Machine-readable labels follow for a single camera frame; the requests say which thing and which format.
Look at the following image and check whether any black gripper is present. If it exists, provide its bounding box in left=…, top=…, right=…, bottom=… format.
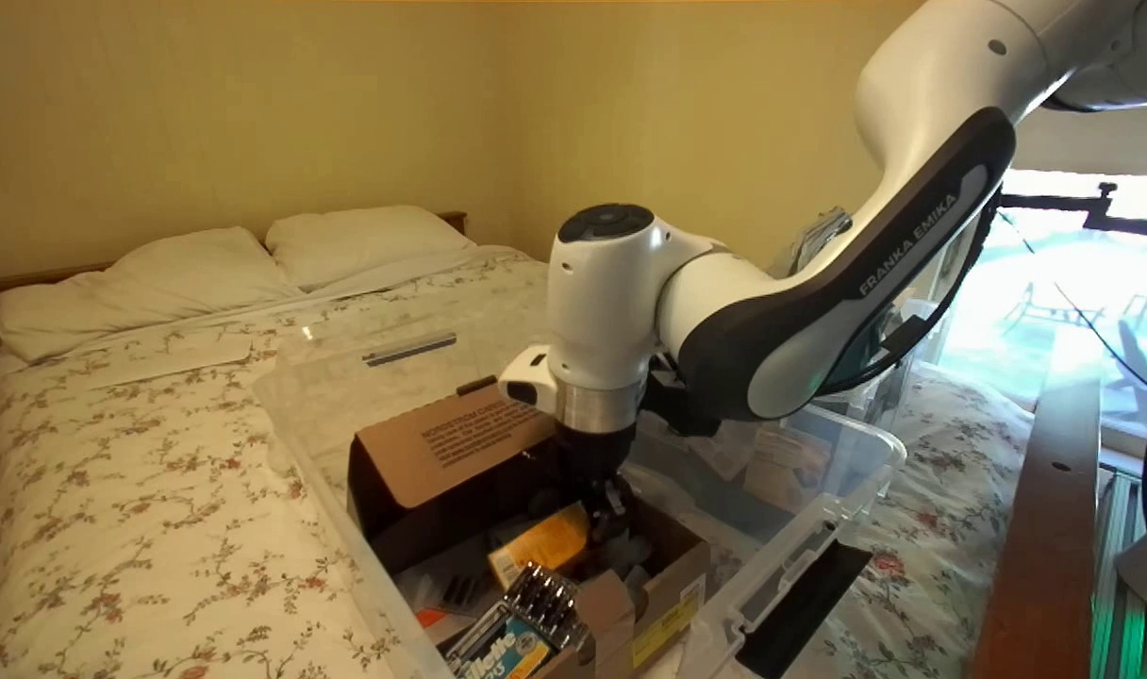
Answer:
left=550, top=423, right=652, bottom=560

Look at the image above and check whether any small orange CVS box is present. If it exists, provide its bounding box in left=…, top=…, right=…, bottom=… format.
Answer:
left=485, top=507, right=592, bottom=591

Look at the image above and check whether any small open cardboard box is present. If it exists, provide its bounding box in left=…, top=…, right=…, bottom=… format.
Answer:
left=571, top=502, right=715, bottom=679

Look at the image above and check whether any battery blister pack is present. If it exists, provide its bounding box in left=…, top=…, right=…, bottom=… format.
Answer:
left=442, top=560, right=592, bottom=679

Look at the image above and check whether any large brown cardboard box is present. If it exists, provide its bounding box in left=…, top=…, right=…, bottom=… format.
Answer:
left=342, top=382, right=571, bottom=570

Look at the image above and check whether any white thank you plastic bag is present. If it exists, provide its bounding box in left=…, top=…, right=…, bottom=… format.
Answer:
left=783, top=202, right=859, bottom=279

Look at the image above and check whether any white pillow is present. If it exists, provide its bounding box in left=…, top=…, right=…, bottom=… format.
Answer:
left=0, top=224, right=304, bottom=362
left=264, top=202, right=475, bottom=294

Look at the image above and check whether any wooden bed footboard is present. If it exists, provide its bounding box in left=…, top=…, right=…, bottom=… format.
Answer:
left=964, top=368, right=1105, bottom=679

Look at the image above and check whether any floral white bedspread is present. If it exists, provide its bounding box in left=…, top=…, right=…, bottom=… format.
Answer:
left=0, top=241, right=1040, bottom=679

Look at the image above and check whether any white framed window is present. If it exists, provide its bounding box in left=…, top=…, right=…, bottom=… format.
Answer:
left=960, top=108, right=1147, bottom=418

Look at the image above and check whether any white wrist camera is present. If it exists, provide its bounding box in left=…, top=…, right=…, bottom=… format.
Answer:
left=493, top=345, right=562, bottom=412

